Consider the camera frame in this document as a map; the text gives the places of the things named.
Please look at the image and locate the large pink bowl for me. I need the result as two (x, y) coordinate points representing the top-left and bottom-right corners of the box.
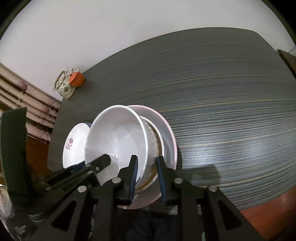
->
(118, 105), (178, 209)

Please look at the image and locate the white bowl blue base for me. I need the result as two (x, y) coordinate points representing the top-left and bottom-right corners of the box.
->
(135, 116), (165, 193)

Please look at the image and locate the white pink-flower plate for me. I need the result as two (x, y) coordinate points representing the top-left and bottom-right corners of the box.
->
(62, 122), (90, 168)

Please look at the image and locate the white bowl pink base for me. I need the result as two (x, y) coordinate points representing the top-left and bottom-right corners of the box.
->
(84, 105), (148, 184)

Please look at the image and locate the large blue floral plate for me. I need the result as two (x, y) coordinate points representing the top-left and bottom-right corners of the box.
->
(83, 120), (93, 128)

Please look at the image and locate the beige patterned curtain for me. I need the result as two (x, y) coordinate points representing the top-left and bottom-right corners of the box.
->
(1, 64), (61, 143)

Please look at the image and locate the floral ceramic teapot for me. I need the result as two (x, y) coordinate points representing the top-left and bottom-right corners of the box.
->
(53, 68), (78, 99)

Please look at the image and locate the orange lidded cup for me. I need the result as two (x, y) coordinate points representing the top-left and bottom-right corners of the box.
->
(68, 71), (85, 87)

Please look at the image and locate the dark side cabinet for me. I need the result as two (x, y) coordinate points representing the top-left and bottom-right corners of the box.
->
(278, 49), (296, 78)

